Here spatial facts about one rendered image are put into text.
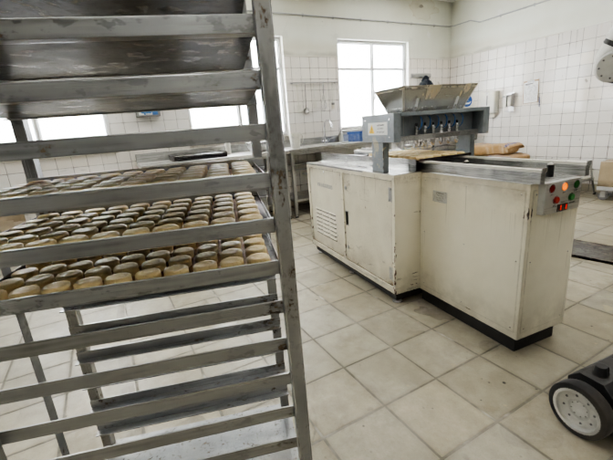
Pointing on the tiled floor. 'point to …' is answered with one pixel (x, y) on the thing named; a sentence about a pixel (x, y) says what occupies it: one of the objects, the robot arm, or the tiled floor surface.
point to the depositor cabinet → (368, 223)
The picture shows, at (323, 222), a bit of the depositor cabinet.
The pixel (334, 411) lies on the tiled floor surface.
